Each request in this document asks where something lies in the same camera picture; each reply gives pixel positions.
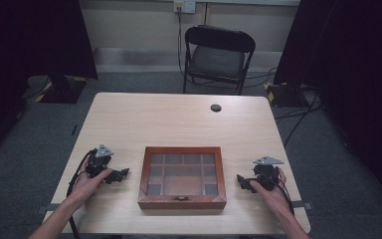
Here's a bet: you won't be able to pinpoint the wooden box with glass lid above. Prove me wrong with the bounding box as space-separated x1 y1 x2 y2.
136 145 229 211

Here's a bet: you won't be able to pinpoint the dark curtain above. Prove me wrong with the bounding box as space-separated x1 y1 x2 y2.
273 0 382 215
0 0 99 167

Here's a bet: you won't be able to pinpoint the black wall socket cable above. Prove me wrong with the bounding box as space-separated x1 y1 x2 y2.
177 6 186 77

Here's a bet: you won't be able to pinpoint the grey table strap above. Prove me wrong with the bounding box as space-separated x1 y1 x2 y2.
35 202 62 215
290 199 313 211

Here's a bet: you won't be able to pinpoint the black stand base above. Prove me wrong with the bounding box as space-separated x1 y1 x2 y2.
35 75 89 105
264 81 310 109

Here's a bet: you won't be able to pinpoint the person's left hand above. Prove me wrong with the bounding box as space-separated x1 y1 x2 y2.
69 156 113 209

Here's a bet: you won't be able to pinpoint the hand-held gripper cable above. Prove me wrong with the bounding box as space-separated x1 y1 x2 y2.
260 170 296 217
65 148 97 239

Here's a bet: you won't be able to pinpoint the white wall socket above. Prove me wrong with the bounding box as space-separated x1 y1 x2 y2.
173 0 197 15

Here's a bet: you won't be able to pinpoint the person's right hand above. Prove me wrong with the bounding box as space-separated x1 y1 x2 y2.
249 166 294 217

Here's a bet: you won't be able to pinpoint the black floor cables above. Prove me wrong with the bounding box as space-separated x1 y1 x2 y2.
273 89 323 147

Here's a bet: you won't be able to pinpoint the left hand-held gripper cable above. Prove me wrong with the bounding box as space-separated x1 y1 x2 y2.
65 148 97 239

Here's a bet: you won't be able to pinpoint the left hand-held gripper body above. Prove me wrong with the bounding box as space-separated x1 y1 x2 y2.
85 143 114 179

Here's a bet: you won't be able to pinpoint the right hand-held gripper cable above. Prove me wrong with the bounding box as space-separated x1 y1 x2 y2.
260 170 296 217

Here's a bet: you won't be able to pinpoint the black folding chair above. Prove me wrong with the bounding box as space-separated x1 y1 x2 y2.
181 24 258 97

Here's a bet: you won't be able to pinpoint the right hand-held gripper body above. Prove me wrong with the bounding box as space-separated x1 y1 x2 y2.
252 155 286 192

